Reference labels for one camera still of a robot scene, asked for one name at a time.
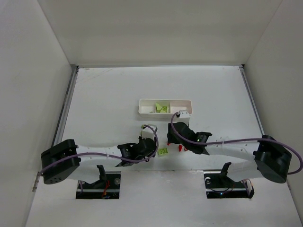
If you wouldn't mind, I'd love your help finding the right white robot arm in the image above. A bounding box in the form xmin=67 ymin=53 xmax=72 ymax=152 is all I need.
xmin=167 ymin=122 xmax=292 ymax=183

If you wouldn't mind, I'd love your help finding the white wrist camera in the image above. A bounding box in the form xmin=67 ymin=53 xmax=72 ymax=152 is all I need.
xmin=140 ymin=124 xmax=158 ymax=140
xmin=177 ymin=110 xmax=190 ymax=126

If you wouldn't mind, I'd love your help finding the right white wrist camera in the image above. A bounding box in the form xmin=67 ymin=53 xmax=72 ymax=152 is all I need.
xmin=177 ymin=110 xmax=190 ymax=126

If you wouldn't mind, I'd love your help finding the white divided container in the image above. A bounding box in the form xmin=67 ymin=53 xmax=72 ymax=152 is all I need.
xmin=138 ymin=99 xmax=193 ymax=120

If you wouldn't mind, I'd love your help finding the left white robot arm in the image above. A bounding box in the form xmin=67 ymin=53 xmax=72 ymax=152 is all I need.
xmin=40 ymin=137 xmax=159 ymax=185

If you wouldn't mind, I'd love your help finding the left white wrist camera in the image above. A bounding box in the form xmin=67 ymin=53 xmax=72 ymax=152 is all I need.
xmin=140 ymin=124 xmax=158 ymax=140

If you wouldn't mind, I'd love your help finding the green 2x2 lego plate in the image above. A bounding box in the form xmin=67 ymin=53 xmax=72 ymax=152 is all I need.
xmin=157 ymin=148 xmax=169 ymax=156

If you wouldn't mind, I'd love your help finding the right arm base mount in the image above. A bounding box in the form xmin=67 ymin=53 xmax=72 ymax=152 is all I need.
xmin=204 ymin=162 xmax=255 ymax=199

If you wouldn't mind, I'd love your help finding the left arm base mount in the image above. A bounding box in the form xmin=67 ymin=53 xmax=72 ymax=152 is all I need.
xmin=75 ymin=165 xmax=121 ymax=200

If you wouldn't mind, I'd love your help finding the green slope lego brick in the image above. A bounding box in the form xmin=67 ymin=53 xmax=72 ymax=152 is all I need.
xmin=155 ymin=103 xmax=162 ymax=113

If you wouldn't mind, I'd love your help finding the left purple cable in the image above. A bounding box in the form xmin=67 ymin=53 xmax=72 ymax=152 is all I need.
xmin=39 ymin=124 xmax=159 ymax=176

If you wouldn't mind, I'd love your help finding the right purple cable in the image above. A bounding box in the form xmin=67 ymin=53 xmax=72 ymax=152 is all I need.
xmin=170 ymin=112 xmax=303 ymax=175

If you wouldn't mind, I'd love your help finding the purple cable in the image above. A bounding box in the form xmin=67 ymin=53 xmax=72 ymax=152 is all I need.
xmin=39 ymin=124 xmax=159 ymax=176
xmin=170 ymin=112 xmax=303 ymax=175

